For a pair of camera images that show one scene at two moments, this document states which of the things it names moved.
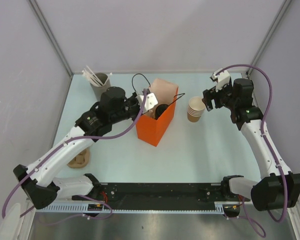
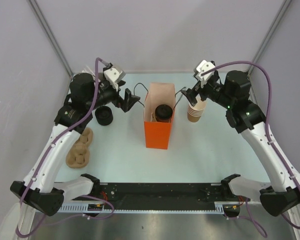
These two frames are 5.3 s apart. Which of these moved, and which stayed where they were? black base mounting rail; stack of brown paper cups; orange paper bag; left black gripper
Moved: left black gripper; orange paper bag
Stayed: stack of brown paper cups; black base mounting rail
